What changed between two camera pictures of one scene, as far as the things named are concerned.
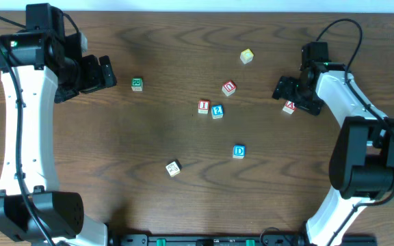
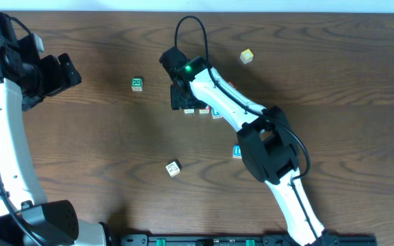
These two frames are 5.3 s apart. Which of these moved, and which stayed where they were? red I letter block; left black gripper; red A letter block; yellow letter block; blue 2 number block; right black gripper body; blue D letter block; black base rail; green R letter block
Moved: right black gripper body; red A letter block; left black gripper
Stayed: yellow letter block; blue 2 number block; blue D letter block; red I letter block; green R letter block; black base rail
